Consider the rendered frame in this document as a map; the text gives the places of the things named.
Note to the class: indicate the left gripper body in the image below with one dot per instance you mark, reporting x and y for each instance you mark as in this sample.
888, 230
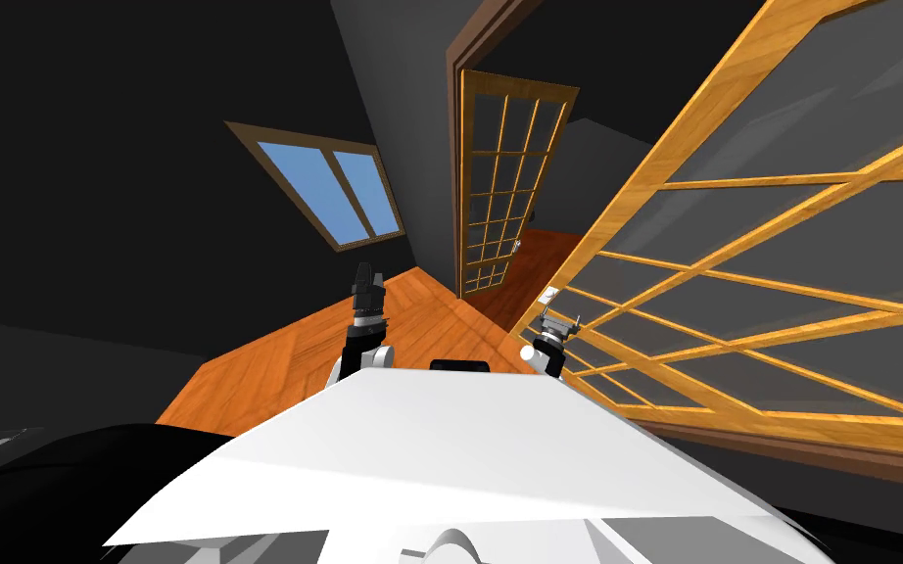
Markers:
368, 302

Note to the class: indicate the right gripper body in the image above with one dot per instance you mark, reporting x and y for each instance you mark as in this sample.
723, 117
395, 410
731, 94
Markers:
560, 328

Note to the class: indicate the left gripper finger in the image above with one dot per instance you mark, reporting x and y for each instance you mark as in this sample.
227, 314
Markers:
362, 276
379, 282

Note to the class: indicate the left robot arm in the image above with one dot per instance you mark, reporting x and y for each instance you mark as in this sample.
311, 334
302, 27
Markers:
67, 501

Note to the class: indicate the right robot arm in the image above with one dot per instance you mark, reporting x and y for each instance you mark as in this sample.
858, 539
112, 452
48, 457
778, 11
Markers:
547, 356

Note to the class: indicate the brown framed window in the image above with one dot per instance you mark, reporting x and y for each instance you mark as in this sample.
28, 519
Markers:
334, 188

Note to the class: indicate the small wooden glass door leaf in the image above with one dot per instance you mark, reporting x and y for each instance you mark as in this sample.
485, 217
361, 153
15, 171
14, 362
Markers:
502, 180

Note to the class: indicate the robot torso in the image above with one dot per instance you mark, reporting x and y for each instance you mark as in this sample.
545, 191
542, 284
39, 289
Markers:
451, 454

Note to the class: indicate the large wooden glass door leaf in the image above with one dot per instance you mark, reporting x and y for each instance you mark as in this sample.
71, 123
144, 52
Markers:
773, 235

